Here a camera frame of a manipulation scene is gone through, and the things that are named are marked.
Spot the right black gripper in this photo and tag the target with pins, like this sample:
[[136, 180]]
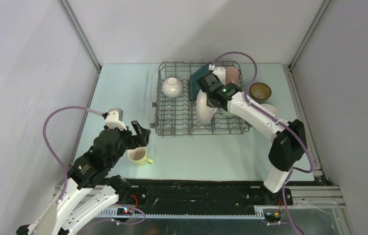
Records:
[[223, 84]]

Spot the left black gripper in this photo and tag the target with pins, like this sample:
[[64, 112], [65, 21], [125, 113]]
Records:
[[142, 138]]

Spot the white scalloped plate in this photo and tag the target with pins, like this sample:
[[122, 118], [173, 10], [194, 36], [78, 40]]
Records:
[[203, 111]]

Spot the teal square plate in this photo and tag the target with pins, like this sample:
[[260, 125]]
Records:
[[198, 74]]

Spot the pink mug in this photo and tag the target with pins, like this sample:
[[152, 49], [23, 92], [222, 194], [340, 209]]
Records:
[[232, 75]]

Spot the white ribbed bowl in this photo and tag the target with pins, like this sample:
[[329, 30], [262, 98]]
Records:
[[172, 87]]

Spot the pale green bowl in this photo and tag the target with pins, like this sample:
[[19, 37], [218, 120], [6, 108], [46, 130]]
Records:
[[226, 113]]

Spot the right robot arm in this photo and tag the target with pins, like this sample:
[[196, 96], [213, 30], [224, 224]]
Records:
[[287, 138]]

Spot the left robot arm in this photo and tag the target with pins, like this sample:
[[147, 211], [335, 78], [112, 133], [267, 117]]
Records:
[[66, 215]]

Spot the yellow-green mug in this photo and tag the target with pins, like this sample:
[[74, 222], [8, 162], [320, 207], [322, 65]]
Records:
[[139, 156]]

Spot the brown glazed bowl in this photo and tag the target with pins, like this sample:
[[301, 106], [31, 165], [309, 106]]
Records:
[[260, 92]]

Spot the small white bowl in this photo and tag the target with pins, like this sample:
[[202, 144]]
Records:
[[270, 108]]

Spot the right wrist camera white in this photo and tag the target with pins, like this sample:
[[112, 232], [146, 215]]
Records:
[[219, 72]]

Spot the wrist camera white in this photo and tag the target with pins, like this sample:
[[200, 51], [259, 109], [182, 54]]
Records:
[[219, 72], [114, 119]]

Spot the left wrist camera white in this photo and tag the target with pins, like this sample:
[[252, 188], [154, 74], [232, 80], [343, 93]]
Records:
[[114, 119]]

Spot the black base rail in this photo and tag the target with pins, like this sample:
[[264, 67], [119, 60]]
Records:
[[198, 198]]

